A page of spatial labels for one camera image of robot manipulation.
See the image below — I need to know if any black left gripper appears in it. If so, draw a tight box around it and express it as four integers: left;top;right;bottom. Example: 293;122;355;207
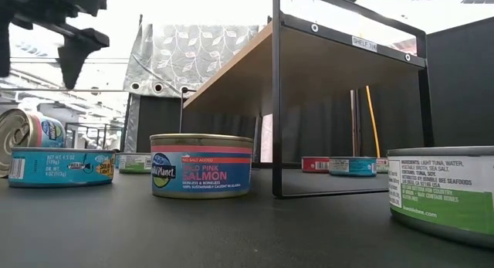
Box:
0;0;110;90

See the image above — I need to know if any red seafood can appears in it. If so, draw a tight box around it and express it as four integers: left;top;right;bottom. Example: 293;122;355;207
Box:
300;156;331;173

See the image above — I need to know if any grey metal pole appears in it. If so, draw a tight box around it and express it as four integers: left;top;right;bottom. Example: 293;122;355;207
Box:
350;89;363;158

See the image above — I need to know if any pink salmon can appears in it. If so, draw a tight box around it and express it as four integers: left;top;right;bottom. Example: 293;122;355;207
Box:
0;107;66;179
149;133;255;200

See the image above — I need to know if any black background table frame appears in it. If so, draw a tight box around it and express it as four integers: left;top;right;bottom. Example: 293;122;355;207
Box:
63;122;125;150

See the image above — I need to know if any grey horizontal rail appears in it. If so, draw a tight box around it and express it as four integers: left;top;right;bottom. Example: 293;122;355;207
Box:
0;88;130;93

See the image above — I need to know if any wooden shelf with black frame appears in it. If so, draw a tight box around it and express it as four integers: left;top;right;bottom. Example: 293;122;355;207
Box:
178;0;435;199

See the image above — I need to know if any metal curtain frame post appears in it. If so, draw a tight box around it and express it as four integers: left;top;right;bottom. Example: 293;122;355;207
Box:
119;92;133;153

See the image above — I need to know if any silver leaf-pattern curtain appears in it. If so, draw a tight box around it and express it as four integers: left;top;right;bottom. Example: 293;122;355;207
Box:
122;22;260;99

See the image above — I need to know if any white robot figure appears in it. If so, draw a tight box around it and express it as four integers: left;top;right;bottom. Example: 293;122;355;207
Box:
15;97;42;114

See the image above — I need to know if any orange yellow cable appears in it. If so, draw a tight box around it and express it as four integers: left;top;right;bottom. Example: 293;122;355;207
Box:
365;85;382;158

